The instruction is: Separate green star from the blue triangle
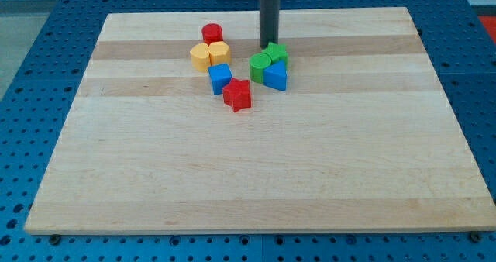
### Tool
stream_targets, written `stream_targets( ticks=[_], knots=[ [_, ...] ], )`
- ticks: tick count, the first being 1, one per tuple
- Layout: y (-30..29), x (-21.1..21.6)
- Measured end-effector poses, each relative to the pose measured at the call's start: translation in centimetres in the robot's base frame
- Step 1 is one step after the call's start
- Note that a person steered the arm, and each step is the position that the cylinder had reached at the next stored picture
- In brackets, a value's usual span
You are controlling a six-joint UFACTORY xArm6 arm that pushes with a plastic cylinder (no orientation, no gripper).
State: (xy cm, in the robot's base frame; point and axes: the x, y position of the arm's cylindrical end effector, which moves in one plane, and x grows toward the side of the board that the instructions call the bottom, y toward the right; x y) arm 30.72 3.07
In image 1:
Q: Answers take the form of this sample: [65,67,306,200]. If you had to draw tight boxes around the green star block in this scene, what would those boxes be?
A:
[262,42,289,65]

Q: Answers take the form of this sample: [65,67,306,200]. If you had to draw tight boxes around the red star block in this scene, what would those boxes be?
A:
[222,78,252,112]

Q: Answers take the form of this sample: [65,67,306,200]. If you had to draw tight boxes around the blue triangle block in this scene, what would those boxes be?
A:
[263,60,288,91]

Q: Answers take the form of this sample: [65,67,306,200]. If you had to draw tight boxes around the blue cube block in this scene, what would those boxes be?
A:
[208,64,233,95]

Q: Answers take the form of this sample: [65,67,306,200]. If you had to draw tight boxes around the green cylinder block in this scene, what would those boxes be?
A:
[249,53,272,84]

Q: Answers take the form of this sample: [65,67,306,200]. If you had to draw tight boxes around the yellow hexagon block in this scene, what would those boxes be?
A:
[208,41,231,65]

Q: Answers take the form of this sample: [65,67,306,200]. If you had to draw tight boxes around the yellow heart block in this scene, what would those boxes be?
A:
[190,43,211,73]

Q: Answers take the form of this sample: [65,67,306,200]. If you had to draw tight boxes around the red cylinder block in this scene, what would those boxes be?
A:
[201,23,223,45]

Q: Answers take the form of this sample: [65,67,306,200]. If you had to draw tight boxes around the wooden board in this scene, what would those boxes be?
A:
[25,7,495,235]

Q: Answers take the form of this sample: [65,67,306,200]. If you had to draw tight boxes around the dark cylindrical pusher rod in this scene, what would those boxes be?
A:
[259,0,280,49]

